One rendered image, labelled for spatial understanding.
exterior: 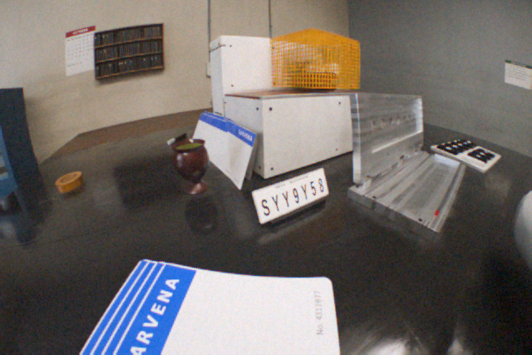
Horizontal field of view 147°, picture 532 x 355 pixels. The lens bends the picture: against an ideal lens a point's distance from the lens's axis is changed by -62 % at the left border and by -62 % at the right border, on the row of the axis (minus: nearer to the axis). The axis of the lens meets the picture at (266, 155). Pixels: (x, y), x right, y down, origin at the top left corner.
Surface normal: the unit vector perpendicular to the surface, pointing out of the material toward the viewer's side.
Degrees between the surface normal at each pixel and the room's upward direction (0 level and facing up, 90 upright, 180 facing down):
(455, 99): 90
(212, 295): 1
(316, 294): 1
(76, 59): 90
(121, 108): 90
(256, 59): 90
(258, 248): 0
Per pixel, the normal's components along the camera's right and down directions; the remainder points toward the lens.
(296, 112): 0.53, 0.29
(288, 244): -0.03, -0.93
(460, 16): -0.85, 0.21
